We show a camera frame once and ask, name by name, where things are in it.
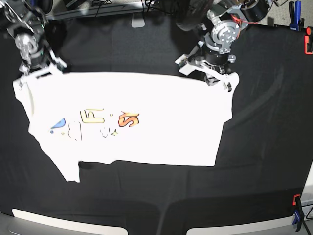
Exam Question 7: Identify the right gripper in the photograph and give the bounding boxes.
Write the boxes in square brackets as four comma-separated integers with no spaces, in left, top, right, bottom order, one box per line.
[18,47,67,86]

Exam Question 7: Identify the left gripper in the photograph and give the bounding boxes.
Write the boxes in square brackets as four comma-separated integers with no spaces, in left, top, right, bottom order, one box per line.
[175,44,232,92]

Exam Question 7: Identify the white printed t-shirt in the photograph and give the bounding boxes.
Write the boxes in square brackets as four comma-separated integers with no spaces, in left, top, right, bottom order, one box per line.
[13,72,239,182]

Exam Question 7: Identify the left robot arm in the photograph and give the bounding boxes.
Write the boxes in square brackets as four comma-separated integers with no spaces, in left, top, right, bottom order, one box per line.
[175,0,273,92]

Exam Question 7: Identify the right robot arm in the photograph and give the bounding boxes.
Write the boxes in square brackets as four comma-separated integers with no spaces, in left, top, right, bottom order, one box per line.
[0,0,67,88]

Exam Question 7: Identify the blue clamp top right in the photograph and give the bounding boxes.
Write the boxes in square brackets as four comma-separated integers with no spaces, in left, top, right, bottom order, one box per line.
[289,0,304,32]

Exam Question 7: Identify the red clamp top right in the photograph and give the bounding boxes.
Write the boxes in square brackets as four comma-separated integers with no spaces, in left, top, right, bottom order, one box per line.
[304,26,313,55]

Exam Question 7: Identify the black table cloth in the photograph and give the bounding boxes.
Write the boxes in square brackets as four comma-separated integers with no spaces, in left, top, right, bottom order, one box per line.
[0,24,313,235]

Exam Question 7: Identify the red blue clamp bottom right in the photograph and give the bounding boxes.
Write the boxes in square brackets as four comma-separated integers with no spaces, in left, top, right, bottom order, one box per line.
[292,194,304,232]

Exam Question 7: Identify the black red cable bundle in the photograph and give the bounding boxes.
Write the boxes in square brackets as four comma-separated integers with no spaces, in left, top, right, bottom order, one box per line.
[175,0,212,32]

